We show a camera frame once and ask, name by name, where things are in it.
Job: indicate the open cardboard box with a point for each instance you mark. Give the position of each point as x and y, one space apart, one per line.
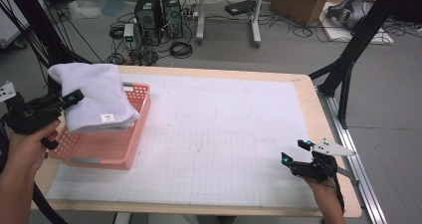
298 5

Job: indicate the grey metal bracket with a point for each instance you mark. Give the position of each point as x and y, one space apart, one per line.
350 178

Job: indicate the person's left hand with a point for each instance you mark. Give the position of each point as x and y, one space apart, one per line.
28 151

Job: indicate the pink plastic basket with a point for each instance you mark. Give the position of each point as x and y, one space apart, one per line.
109 147

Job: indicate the flat black device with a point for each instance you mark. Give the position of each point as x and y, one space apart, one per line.
240 7

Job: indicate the white power adapter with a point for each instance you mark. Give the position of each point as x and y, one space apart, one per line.
128 31

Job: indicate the white cabinet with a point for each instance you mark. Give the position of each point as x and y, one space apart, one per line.
10 25

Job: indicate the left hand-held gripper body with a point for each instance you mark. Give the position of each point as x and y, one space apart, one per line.
26 116

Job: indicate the white floor board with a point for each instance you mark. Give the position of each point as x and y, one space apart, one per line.
341 35

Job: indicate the grey rounded device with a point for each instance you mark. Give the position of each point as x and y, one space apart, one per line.
351 11

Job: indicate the black metal stand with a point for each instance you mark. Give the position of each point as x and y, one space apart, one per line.
365 28
33 18

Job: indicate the large black computer tower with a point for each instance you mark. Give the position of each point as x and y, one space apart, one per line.
147 18

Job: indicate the crumpled clear plastic bag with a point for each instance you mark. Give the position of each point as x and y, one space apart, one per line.
84 9

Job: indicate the slim black computer tower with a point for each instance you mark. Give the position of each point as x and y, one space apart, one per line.
172 15

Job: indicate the person's right hand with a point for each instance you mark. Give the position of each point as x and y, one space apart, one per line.
320 190

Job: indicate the lilac printed towel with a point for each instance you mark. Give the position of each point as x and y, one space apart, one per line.
96 94

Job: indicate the aluminium rail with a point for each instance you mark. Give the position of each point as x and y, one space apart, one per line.
351 131

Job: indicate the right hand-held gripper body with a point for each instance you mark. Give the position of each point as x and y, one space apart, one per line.
315 171

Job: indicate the white stand frame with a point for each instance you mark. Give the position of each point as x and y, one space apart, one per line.
200 18

